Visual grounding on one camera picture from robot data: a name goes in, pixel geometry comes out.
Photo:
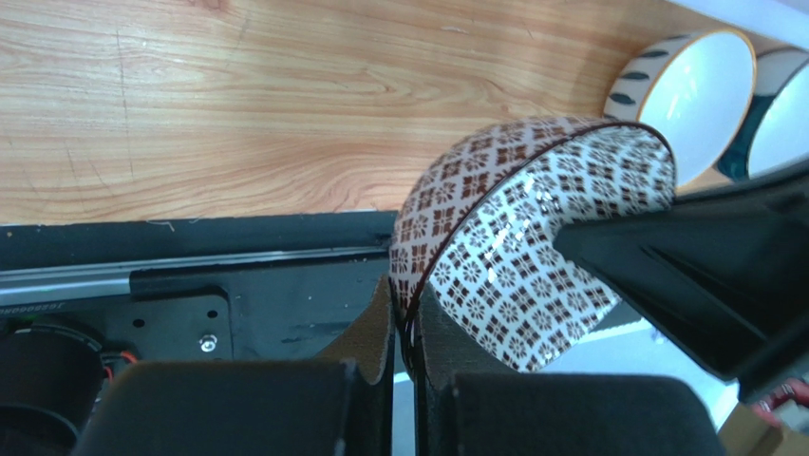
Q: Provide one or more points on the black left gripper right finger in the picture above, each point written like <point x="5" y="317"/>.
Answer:
<point x="468" y="403"/>

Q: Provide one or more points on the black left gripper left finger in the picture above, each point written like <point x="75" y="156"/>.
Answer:
<point x="337" y="403"/>

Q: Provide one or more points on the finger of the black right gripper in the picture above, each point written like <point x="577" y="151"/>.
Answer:
<point x="723" y="275"/>

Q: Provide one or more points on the white bowl with orange rim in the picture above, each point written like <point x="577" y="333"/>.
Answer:
<point x="694" y="88"/>

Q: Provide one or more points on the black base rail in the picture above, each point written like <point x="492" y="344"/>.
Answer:
<point x="196" y="290"/>

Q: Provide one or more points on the brown patterned ceramic bowl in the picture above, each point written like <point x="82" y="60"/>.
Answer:
<point x="478" y="228"/>

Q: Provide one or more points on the white bowl with dark exterior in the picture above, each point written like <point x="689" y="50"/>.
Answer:
<point x="774" y="132"/>

